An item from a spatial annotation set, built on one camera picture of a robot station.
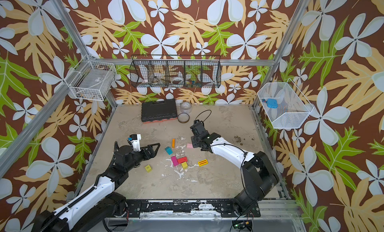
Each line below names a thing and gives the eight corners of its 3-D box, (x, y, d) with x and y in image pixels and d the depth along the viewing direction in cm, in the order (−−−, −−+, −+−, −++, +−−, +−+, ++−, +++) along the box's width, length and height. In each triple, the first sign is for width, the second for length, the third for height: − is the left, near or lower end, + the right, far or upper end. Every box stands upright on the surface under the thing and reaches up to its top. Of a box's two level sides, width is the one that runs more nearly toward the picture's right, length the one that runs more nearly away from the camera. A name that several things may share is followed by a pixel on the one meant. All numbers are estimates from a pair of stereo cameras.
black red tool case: (142, 125, 109) (141, 120, 105) (142, 106, 121) (141, 102, 118) (178, 119, 113) (178, 115, 109) (175, 102, 125) (174, 97, 121)
